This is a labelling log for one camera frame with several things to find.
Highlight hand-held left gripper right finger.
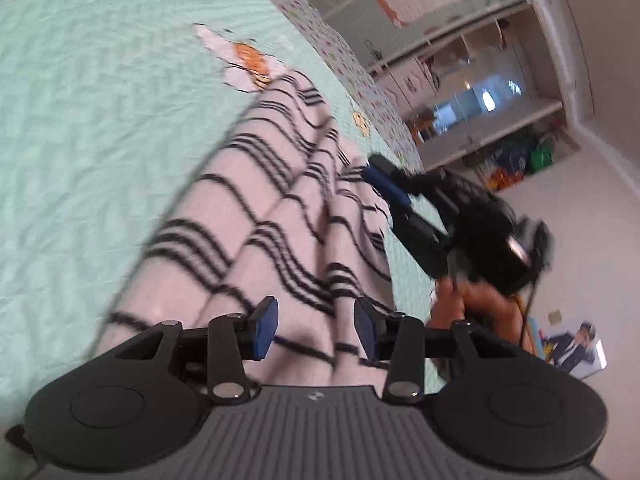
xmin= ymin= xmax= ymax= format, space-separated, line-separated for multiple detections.
xmin=353 ymin=297 xmax=521 ymax=405

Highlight bee print quilted blanket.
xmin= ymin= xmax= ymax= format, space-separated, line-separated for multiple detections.
xmin=0 ymin=0 xmax=436 ymax=421

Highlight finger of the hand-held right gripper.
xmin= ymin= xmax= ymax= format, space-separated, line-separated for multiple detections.
xmin=390 ymin=207 xmax=451 ymax=279
xmin=362 ymin=155 xmax=441 ymax=208

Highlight white sliding door wardrobe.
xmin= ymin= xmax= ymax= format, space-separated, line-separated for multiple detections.
xmin=300 ymin=0 xmax=596 ymax=171

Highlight person's right hand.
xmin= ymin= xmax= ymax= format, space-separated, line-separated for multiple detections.
xmin=430 ymin=277 xmax=522 ymax=347

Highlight green bag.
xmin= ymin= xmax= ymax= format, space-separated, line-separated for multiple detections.
xmin=530 ymin=142 xmax=556 ymax=173

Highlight white nightstand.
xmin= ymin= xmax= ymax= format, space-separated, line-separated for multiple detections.
xmin=385 ymin=57 xmax=441 ymax=111

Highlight uniformed figure photo board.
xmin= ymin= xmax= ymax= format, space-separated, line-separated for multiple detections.
xmin=542 ymin=320 xmax=608 ymax=380

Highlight wooden chair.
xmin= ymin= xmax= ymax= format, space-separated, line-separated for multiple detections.
xmin=410 ymin=110 xmax=438 ymax=143

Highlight floral bed sheet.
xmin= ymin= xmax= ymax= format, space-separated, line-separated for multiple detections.
xmin=235 ymin=0 xmax=426 ymax=171

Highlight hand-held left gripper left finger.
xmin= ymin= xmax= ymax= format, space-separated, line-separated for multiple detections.
xmin=115 ymin=296 xmax=280 ymax=405

